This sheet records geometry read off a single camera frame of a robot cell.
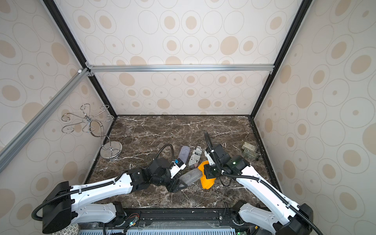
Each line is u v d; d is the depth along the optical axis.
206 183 0.71
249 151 0.95
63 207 0.39
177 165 0.66
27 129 0.57
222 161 0.56
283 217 0.39
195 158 0.92
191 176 0.73
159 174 0.60
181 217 0.75
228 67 1.74
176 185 0.65
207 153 0.70
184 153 0.94
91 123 0.76
